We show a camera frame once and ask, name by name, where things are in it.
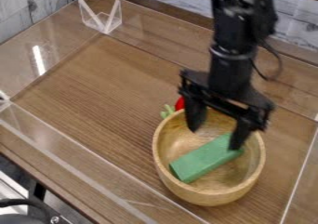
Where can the green rectangular block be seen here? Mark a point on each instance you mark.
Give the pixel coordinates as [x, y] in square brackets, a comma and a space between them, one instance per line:
[197, 163]

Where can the clear acrylic corner bracket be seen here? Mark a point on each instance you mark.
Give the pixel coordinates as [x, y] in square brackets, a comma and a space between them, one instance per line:
[101, 21]

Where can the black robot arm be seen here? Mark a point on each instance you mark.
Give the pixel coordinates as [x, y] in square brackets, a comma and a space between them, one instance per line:
[244, 23]

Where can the clear acrylic tray wall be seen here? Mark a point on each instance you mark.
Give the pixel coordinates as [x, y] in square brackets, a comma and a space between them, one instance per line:
[102, 191]

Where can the wooden bowl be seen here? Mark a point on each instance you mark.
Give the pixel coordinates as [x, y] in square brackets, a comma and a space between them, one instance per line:
[226, 183]

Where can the black metal table frame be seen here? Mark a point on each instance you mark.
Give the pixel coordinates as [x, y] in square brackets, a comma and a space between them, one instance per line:
[55, 206]

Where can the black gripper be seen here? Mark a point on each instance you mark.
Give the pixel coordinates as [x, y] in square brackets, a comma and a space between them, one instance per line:
[225, 89]

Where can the red toy strawberry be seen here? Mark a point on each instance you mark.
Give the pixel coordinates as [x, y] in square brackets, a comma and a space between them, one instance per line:
[172, 109]

